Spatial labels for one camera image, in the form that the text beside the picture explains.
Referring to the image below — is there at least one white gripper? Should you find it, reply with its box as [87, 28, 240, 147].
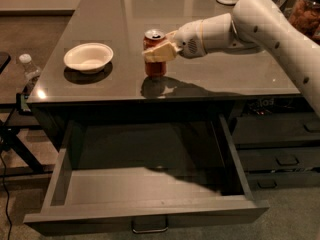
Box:
[142, 20, 206, 63]

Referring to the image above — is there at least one red coke can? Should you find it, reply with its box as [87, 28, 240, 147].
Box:
[143, 29, 166, 78]

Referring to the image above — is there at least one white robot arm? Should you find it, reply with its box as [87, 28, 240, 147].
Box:
[143, 0, 320, 115]

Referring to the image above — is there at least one open grey top drawer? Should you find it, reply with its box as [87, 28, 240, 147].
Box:
[24, 116, 269, 236]

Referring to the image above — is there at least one right lower drawer unit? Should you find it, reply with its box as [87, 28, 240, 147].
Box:
[229, 97, 320, 189]

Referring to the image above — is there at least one grey cabinet with countertop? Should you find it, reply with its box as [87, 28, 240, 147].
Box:
[28, 0, 303, 147]

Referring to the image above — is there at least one white paper bowl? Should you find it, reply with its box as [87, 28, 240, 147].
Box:
[63, 43, 114, 74]

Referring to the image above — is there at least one clear plastic water bottle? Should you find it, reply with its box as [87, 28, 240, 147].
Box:
[19, 54, 42, 85]

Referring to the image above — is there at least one glass snack jar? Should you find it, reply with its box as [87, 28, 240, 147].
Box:
[289, 0, 320, 44]

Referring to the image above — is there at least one black side table frame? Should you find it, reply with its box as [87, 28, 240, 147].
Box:
[0, 51, 56, 178]

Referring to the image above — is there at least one metal drawer handle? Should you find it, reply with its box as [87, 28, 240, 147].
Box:
[131, 216, 169, 234]

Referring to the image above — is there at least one black cable on floor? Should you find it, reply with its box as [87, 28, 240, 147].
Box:
[0, 152, 14, 240]

